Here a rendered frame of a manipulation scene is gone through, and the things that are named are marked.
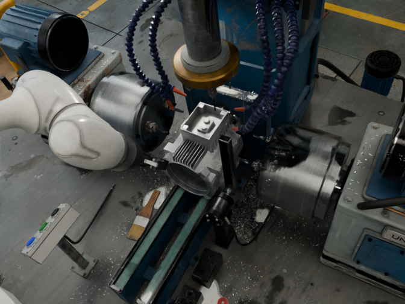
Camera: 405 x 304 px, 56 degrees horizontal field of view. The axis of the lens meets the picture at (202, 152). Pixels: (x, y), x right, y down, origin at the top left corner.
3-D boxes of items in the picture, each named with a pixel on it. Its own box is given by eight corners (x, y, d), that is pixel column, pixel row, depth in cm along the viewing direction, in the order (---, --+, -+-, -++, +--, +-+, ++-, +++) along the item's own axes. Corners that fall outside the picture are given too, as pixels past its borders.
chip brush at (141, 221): (152, 189, 142) (151, 188, 141) (163, 192, 140) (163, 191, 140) (126, 238, 131) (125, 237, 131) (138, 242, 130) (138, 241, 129)
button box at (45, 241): (73, 213, 116) (59, 202, 114) (81, 213, 110) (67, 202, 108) (34, 262, 108) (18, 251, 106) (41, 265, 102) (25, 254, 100)
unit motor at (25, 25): (61, 79, 165) (10, -13, 131) (121, 99, 152) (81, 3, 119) (18, 120, 152) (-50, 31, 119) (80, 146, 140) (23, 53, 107)
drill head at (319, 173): (263, 146, 133) (263, 94, 114) (385, 187, 118) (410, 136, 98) (231, 202, 121) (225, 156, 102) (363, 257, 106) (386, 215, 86)
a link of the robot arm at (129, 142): (100, 124, 88) (114, 129, 94) (86, 161, 88) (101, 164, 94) (131, 136, 85) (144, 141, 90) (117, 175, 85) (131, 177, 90)
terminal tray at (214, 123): (202, 116, 124) (199, 101, 118) (231, 126, 120) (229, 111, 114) (182, 143, 118) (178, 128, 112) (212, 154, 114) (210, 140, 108)
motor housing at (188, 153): (197, 142, 137) (189, 105, 122) (244, 160, 130) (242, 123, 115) (167, 184, 128) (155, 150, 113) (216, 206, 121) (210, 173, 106)
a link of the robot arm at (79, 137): (137, 145, 84) (102, 110, 89) (94, 131, 70) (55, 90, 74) (107, 182, 85) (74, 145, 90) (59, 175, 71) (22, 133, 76)
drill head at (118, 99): (114, 96, 159) (93, 46, 139) (190, 121, 145) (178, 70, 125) (76, 139, 147) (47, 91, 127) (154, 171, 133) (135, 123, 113)
